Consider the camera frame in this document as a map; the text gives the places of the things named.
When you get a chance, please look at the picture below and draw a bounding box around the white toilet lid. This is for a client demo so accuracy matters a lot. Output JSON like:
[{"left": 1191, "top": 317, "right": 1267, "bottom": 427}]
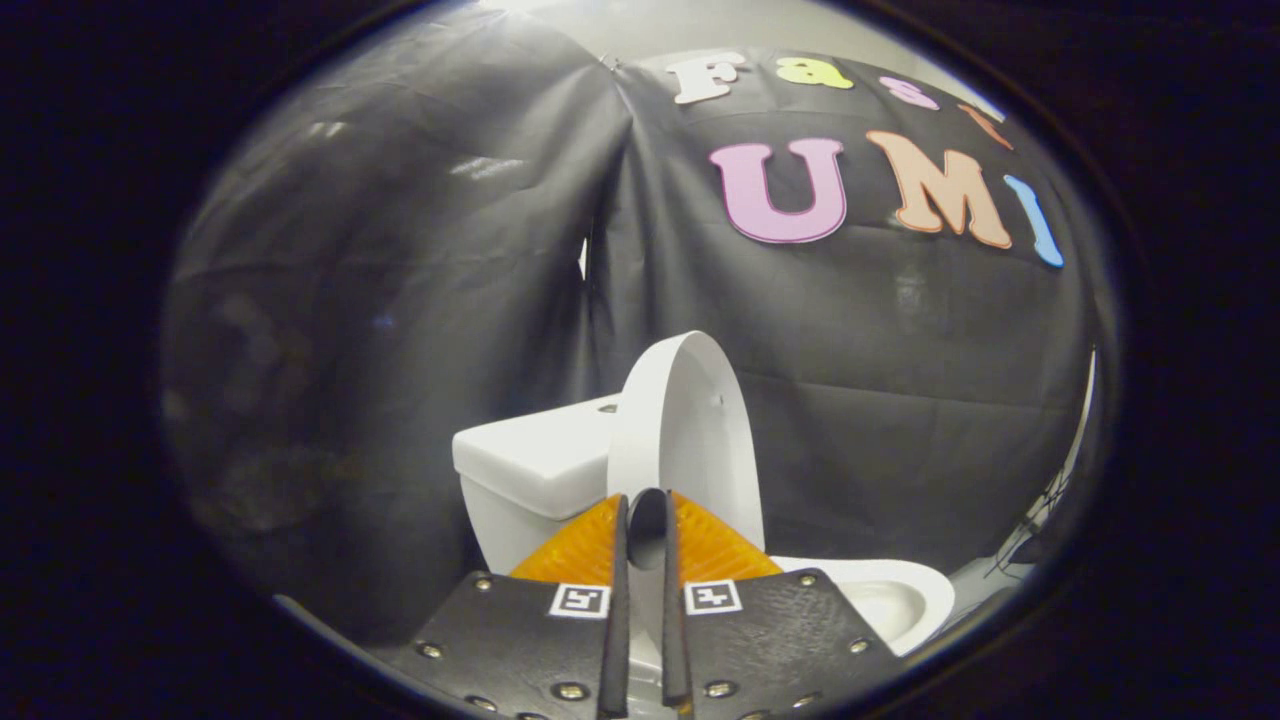
[{"left": 606, "top": 331, "right": 767, "bottom": 656}]

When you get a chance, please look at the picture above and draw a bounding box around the white toilet tank cover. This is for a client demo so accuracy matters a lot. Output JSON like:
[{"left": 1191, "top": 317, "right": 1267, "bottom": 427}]
[{"left": 452, "top": 393, "right": 623, "bottom": 522}]

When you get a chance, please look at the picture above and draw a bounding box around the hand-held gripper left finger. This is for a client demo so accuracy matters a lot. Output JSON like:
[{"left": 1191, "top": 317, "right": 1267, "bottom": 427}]
[{"left": 400, "top": 492, "right": 633, "bottom": 720}]

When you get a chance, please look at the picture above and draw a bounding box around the white toilet seat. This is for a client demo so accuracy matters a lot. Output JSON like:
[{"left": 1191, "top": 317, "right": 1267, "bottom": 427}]
[{"left": 770, "top": 556, "right": 956, "bottom": 657}]

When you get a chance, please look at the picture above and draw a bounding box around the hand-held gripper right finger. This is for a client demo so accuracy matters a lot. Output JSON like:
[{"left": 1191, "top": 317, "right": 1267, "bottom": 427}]
[{"left": 660, "top": 490, "right": 901, "bottom": 720}]

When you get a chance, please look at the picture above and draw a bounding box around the black backdrop cloth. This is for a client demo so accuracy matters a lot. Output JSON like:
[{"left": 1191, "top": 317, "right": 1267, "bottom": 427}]
[{"left": 160, "top": 5, "right": 1098, "bottom": 646}]

